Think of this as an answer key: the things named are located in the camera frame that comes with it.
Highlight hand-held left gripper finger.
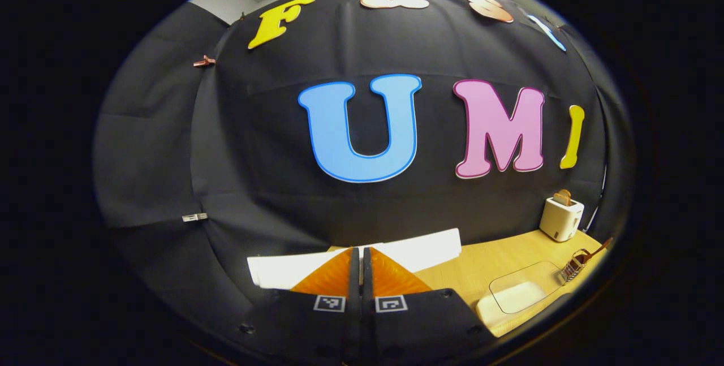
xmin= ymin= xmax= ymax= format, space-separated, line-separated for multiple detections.
xmin=362 ymin=246 xmax=498 ymax=366
xmin=238 ymin=247 xmax=363 ymax=366

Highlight white rice cooker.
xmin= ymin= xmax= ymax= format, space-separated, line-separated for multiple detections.
xmin=247 ymin=228 xmax=462 ymax=290

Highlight metal wire chopstick holder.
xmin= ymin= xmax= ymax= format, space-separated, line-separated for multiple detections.
xmin=560 ymin=248 xmax=590 ymax=283

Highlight brown wooden spoon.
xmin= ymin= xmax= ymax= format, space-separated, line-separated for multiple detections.
xmin=574 ymin=238 xmax=613 ymax=265

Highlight clear plastic container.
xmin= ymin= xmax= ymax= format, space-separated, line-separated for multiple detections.
xmin=475 ymin=261 xmax=566 ymax=327

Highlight black backdrop cloth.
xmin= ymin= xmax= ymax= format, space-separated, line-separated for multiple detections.
xmin=93 ymin=0 xmax=634 ymax=321

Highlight white toaster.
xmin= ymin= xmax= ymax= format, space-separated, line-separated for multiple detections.
xmin=539 ymin=196 xmax=585 ymax=242

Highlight white wall cable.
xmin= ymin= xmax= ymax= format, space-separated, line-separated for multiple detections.
xmin=585 ymin=165 xmax=607 ymax=231

